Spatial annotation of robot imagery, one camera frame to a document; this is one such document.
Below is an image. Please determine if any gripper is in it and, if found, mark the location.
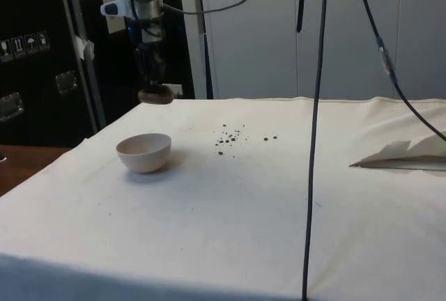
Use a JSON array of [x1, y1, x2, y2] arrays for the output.
[[128, 17, 165, 88]]

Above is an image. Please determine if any white bowl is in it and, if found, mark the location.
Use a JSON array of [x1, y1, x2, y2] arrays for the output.
[[116, 133, 173, 174]]

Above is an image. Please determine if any pale locker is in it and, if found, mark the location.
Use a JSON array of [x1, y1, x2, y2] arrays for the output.
[[194, 0, 300, 100], [297, 0, 446, 102]]

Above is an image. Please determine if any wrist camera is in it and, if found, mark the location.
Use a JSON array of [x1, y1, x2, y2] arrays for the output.
[[100, 0, 132, 17]]

